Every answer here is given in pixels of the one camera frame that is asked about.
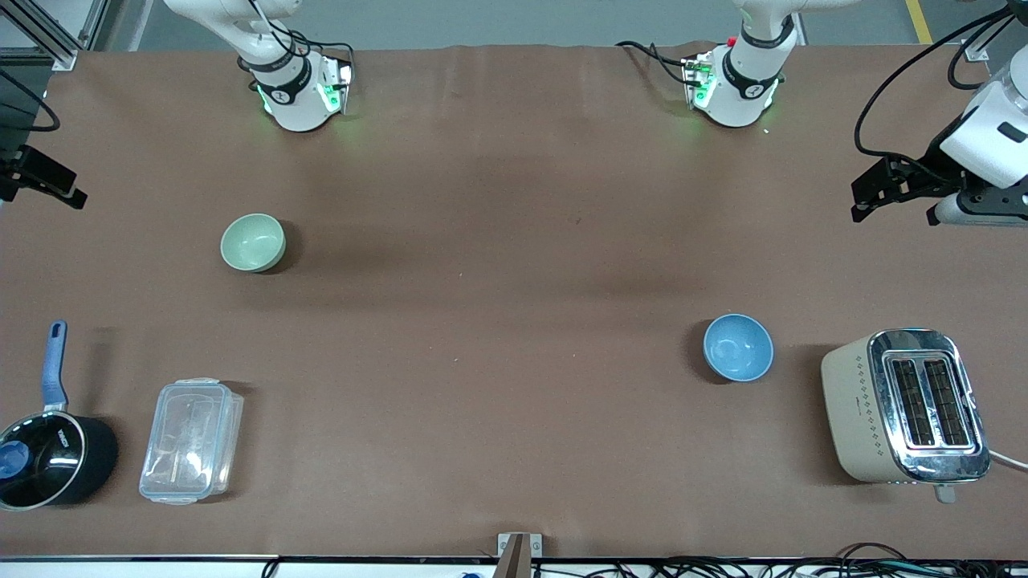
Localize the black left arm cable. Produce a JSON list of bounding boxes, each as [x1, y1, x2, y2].
[[854, 6, 1028, 160]]

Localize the brown table cover mat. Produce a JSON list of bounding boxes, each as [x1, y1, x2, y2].
[[0, 43, 1028, 561]]

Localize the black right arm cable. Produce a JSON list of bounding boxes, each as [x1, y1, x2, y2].
[[0, 67, 62, 134]]

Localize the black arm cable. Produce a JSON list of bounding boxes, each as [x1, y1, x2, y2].
[[854, 6, 1028, 160], [0, 67, 62, 134]]

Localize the tangled black floor cables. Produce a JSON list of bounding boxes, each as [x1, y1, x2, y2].
[[534, 543, 1028, 578]]

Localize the beige chrome two-slot toaster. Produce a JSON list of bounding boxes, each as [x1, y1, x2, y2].
[[821, 328, 993, 505]]

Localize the metal table edge bracket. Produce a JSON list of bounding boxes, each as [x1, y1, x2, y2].
[[497, 532, 544, 578]]

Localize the pale green bowl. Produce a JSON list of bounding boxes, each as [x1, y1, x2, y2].
[[220, 213, 287, 274]]

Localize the metal base connector bracket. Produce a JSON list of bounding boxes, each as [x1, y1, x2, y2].
[[316, 59, 355, 115], [682, 51, 717, 108]]

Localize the white table edge rail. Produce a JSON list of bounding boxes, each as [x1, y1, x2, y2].
[[0, 555, 500, 578]]

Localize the glass lid blue knob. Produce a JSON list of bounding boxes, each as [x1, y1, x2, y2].
[[0, 412, 86, 512]]

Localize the black base cable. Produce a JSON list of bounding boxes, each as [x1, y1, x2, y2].
[[243, 0, 356, 81], [616, 40, 701, 89]]

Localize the black saucepan blue handle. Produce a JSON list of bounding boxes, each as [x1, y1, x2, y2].
[[0, 321, 120, 512]]

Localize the blue bowl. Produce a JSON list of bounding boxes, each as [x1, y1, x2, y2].
[[704, 313, 775, 383]]

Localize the clear plastic lidded container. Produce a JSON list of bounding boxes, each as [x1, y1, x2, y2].
[[139, 377, 244, 507]]

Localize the aluminium frame profile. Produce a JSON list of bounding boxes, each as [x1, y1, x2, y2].
[[962, 0, 1028, 63], [0, 0, 110, 70]]

